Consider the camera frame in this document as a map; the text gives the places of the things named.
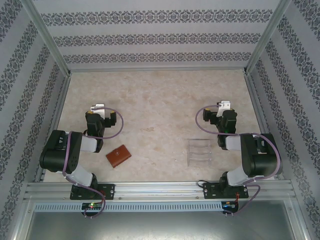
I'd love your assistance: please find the brown leather card holder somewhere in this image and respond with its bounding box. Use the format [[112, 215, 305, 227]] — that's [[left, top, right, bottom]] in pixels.
[[105, 144, 132, 169]]

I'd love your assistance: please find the clear acrylic card stand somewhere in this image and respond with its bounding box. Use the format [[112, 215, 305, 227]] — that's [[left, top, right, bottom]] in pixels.
[[186, 138, 213, 168]]

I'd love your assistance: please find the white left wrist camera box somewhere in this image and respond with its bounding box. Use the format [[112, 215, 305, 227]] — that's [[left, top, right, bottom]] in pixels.
[[90, 103, 106, 117]]

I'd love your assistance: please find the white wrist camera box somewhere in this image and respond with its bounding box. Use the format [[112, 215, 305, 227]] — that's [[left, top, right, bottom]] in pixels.
[[216, 99, 232, 118], [90, 103, 106, 117]]

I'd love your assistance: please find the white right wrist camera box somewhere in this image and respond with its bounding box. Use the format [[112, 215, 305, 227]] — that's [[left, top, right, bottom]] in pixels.
[[216, 99, 232, 118]]

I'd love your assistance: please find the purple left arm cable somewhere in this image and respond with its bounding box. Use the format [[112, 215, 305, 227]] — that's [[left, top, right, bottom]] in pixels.
[[61, 106, 125, 219]]

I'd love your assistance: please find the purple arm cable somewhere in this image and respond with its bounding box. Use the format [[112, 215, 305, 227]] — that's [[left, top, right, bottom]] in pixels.
[[195, 104, 282, 216], [61, 106, 125, 219]]

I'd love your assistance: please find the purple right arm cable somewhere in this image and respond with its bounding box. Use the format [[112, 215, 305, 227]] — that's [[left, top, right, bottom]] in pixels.
[[195, 104, 282, 216]]

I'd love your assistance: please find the aluminium table side rail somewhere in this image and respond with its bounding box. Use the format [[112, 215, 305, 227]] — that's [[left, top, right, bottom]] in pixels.
[[243, 72, 285, 181]]

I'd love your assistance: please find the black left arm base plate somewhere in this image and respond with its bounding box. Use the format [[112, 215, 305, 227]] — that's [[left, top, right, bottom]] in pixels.
[[69, 183, 116, 201]]

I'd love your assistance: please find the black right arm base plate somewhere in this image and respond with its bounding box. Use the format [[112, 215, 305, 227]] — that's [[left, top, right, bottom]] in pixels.
[[202, 182, 250, 200]]

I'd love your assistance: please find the aluminium frame post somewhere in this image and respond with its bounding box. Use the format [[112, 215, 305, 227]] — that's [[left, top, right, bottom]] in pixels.
[[21, 0, 72, 76], [244, 0, 293, 75]]

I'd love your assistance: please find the aluminium mounting rail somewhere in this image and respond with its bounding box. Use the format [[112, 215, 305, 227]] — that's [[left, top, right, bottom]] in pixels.
[[23, 181, 297, 201]]

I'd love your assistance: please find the slotted grey cable duct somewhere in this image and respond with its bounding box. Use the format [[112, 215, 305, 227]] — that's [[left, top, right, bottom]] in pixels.
[[33, 201, 224, 213]]

